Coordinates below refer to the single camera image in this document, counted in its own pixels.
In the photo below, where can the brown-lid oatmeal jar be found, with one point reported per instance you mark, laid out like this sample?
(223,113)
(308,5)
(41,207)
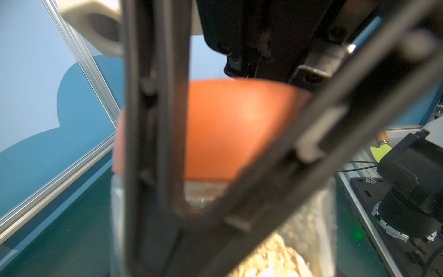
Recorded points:
(229,124)

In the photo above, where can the green spatula wooden handle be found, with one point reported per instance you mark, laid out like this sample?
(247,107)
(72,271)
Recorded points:
(383,146)

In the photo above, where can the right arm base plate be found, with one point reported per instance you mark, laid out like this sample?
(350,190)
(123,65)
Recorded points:
(409,241)

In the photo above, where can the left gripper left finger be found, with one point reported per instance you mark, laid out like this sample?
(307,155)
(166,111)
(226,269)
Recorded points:
(156,36)

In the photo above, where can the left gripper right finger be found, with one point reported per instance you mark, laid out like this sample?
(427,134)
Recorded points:
(400,62)

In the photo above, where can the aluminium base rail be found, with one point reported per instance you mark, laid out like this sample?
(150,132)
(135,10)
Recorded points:
(414,168)

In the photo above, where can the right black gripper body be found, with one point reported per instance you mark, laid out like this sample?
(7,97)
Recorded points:
(298,42)

